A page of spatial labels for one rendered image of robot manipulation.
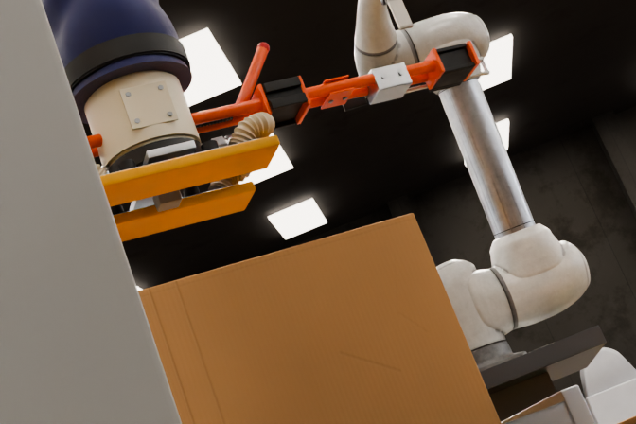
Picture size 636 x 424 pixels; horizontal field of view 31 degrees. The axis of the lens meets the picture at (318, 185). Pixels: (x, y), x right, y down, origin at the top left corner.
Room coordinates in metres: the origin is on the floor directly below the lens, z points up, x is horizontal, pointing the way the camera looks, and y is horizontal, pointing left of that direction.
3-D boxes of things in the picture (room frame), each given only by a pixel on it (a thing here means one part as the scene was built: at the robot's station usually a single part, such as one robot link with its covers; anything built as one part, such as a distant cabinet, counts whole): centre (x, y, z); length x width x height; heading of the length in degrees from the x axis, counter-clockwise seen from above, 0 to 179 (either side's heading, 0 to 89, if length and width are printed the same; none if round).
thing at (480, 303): (2.65, -0.21, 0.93); 0.18 x 0.16 x 0.22; 97
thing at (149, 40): (1.81, 0.24, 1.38); 0.23 x 0.23 x 0.04
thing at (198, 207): (1.89, 0.28, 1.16); 0.34 x 0.10 x 0.05; 112
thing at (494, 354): (2.65, -0.18, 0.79); 0.22 x 0.18 x 0.06; 98
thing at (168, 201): (1.80, 0.24, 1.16); 0.04 x 0.04 x 0.05; 22
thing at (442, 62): (2.03, -0.31, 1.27); 0.08 x 0.07 x 0.05; 112
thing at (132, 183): (1.71, 0.21, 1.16); 0.34 x 0.10 x 0.05; 112
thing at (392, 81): (1.98, -0.19, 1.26); 0.07 x 0.07 x 0.04; 22
